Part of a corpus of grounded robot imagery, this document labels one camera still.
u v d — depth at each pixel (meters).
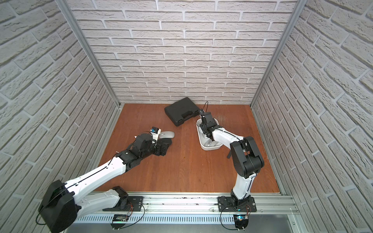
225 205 0.73
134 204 0.73
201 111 1.09
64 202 0.39
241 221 0.71
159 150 0.72
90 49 0.87
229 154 0.92
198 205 0.76
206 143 0.97
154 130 0.71
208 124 0.75
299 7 0.69
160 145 0.72
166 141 0.97
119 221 0.71
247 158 0.49
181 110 1.09
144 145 0.61
